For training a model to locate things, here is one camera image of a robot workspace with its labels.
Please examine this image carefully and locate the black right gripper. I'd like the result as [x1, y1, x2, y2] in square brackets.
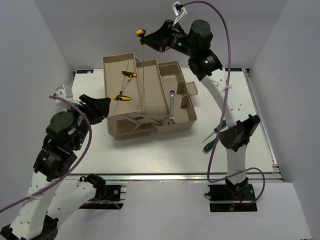
[140, 20, 196, 58]

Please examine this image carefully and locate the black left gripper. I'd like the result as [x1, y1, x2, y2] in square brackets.
[66, 93, 112, 150]

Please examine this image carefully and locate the yellow black T-handle hex key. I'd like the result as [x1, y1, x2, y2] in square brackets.
[113, 90, 132, 102]

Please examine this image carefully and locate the long yellow black T-handle key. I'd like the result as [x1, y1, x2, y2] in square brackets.
[121, 69, 138, 82]

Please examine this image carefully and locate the beige plastic toolbox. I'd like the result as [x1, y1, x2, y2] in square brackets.
[102, 53, 198, 141]

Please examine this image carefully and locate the silver ratchet wrench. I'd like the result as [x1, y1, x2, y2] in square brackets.
[168, 90, 175, 125]

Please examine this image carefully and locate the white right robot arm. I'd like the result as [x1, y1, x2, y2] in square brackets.
[135, 19, 261, 200]

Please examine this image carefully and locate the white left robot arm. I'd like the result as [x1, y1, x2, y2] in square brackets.
[0, 94, 111, 240]

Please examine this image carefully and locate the blue label sticker left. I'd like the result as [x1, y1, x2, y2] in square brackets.
[76, 69, 94, 74]

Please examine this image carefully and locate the blue label sticker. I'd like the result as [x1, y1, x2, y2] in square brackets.
[76, 69, 94, 74]
[224, 67, 243, 72]

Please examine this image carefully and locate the blue label sticker right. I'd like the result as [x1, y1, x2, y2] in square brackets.
[224, 67, 243, 72]

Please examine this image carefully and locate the small green screwdriver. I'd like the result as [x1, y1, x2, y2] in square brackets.
[202, 119, 227, 143]

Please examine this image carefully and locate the large green screwdriver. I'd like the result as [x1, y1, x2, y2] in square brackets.
[203, 139, 216, 153]

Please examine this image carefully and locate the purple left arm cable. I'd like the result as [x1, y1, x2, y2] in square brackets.
[0, 94, 123, 213]

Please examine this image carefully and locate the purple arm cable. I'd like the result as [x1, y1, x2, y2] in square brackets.
[0, 94, 123, 213]
[182, 0, 266, 207]

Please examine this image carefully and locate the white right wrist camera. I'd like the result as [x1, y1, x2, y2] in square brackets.
[171, 1, 187, 26]

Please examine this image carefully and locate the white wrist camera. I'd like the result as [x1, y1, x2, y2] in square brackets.
[55, 84, 81, 106]
[171, 1, 187, 26]

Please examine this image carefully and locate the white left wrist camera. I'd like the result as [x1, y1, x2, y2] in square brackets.
[55, 84, 81, 106]

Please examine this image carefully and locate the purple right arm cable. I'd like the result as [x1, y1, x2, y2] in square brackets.
[182, 0, 266, 207]

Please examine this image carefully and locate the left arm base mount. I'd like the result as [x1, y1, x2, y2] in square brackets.
[79, 181, 127, 210]

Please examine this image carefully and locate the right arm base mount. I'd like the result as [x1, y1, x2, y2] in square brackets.
[204, 184, 258, 213]

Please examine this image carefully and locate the aluminium table front rail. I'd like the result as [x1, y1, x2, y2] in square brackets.
[65, 171, 283, 181]

